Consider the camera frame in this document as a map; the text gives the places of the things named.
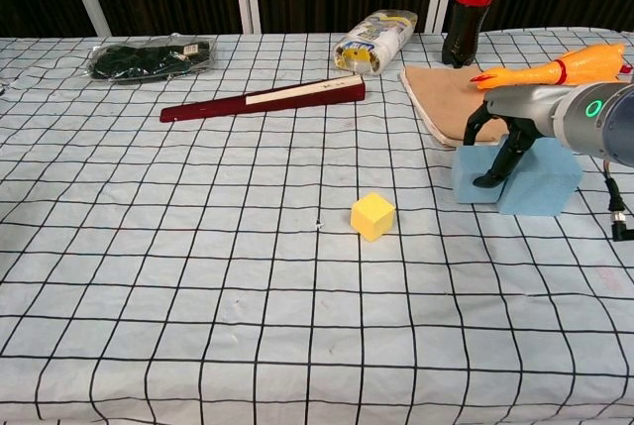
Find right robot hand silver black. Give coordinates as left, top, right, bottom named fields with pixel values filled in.
left=463, top=81, right=571, bottom=189

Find small yellow foam cube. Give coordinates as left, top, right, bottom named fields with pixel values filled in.
left=350, top=191, right=396, bottom=243

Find yellow rubber chicken toy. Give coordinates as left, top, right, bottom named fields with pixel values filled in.
left=470, top=43, right=634, bottom=91

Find large blue foam cube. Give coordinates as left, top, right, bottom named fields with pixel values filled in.
left=497, top=135, right=584, bottom=217

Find brown spiral notebook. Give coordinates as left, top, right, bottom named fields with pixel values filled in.
left=399, top=65, right=509, bottom=149

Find cola bottle red label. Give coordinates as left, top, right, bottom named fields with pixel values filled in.
left=441, top=0, right=504, bottom=68

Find pack of white tape rolls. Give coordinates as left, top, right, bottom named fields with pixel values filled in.
left=332, top=9, right=419, bottom=75

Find dark red folded fan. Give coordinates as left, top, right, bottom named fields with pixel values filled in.
left=158, top=74, right=367, bottom=124

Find white black checkered tablecloth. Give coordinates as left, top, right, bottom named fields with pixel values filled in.
left=0, top=27, right=634, bottom=425

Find black gloves in plastic bag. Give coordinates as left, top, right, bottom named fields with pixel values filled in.
left=86, top=34, right=219, bottom=84

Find black arm cable with plug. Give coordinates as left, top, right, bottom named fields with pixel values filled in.
left=601, top=159, right=634, bottom=243

